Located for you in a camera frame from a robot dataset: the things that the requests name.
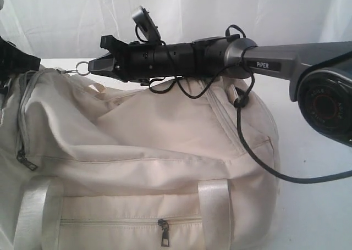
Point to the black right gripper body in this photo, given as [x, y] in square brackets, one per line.
[135, 61]

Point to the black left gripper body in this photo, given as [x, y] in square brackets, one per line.
[15, 61]

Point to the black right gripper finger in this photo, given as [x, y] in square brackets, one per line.
[102, 66]
[113, 45]

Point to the cream fabric duffel bag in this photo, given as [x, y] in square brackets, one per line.
[85, 166]

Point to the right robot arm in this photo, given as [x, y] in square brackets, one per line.
[319, 74]

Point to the white backdrop curtain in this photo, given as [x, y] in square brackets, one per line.
[73, 28]

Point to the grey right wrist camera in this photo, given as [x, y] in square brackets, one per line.
[146, 25]

